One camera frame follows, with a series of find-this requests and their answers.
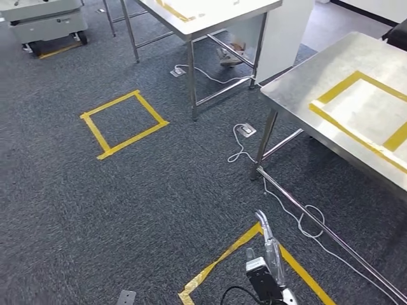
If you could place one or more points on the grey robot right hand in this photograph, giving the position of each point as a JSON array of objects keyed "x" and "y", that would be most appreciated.
[{"x": 274, "y": 261}]

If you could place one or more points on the steel workbench table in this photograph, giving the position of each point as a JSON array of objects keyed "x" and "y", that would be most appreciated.
[{"x": 318, "y": 71}]

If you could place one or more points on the yellow floor tape square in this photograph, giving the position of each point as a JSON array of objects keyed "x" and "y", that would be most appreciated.
[
  {"x": 222, "y": 261},
  {"x": 134, "y": 140}
]

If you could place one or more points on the steel floor outlet plate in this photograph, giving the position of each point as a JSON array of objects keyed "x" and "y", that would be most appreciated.
[
  {"x": 246, "y": 130},
  {"x": 178, "y": 72}
]

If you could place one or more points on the person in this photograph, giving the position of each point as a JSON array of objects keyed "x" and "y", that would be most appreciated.
[{"x": 230, "y": 59}]

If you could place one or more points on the white panel desk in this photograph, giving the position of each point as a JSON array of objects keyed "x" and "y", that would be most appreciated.
[{"x": 286, "y": 33}]

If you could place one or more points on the steel side table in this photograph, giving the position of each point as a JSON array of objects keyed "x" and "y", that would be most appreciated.
[{"x": 206, "y": 17}]

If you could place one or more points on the grey wheeled cart machine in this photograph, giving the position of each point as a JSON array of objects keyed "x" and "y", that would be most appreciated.
[{"x": 47, "y": 25}]

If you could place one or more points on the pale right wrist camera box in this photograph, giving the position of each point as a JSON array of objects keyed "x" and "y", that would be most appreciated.
[{"x": 256, "y": 265}]

